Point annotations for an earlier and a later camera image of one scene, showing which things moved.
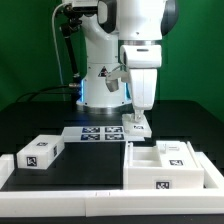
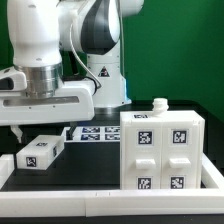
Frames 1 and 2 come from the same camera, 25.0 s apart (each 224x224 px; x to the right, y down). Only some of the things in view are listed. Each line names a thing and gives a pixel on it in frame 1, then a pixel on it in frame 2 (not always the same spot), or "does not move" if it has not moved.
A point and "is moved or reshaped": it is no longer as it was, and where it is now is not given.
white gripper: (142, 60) -> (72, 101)
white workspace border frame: (20, 202) does not move
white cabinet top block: (40, 152) does not move
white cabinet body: (167, 165) is moved or reshaped
